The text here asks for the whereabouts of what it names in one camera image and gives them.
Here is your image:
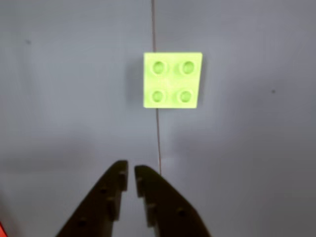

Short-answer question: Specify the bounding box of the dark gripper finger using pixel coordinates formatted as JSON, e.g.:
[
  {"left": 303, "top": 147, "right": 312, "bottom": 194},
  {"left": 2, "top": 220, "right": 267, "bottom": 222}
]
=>
[
  {"left": 55, "top": 160, "right": 129, "bottom": 237},
  {"left": 134, "top": 165, "right": 212, "bottom": 237}
]

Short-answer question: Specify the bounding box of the green lego block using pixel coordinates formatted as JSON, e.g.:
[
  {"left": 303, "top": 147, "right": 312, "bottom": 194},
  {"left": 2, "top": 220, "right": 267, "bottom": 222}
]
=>
[{"left": 142, "top": 51, "right": 203, "bottom": 109}]

